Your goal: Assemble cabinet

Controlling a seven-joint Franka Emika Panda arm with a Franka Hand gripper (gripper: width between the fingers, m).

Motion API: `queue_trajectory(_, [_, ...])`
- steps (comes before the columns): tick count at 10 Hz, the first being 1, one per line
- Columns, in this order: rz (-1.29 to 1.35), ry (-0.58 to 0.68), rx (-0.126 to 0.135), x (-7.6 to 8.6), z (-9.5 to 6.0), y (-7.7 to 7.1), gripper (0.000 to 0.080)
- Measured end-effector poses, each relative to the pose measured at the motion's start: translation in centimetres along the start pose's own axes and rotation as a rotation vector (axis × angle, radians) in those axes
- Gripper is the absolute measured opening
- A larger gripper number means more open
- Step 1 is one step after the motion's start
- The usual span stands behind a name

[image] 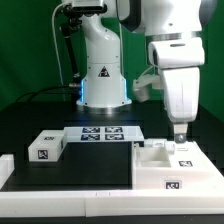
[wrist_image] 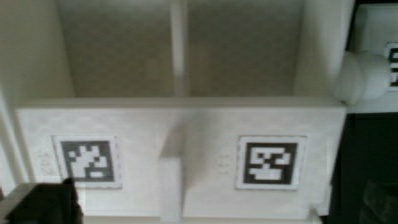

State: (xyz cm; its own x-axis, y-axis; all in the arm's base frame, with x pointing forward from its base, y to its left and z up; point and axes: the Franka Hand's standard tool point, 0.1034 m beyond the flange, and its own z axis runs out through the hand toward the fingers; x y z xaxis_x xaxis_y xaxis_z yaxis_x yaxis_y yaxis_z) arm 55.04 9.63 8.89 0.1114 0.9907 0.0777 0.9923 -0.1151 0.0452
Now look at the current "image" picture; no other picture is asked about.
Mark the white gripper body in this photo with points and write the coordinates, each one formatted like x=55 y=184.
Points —
x=181 y=93

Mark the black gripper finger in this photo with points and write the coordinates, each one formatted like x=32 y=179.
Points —
x=180 y=132

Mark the white cabinet door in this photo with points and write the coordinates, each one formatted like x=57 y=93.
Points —
x=154 y=143
x=186 y=155

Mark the white cabinet body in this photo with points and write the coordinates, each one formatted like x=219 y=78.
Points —
x=152 y=170

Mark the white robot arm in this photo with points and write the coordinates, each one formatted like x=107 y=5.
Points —
x=173 y=48

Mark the small white cabinet top block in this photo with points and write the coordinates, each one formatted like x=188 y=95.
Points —
x=48 y=146

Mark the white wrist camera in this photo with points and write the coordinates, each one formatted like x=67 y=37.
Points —
x=140 y=86

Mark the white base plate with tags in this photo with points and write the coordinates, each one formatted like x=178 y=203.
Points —
x=104 y=134

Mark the white U-shaped boundary frame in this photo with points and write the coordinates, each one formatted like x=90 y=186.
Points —
x=106 y=203

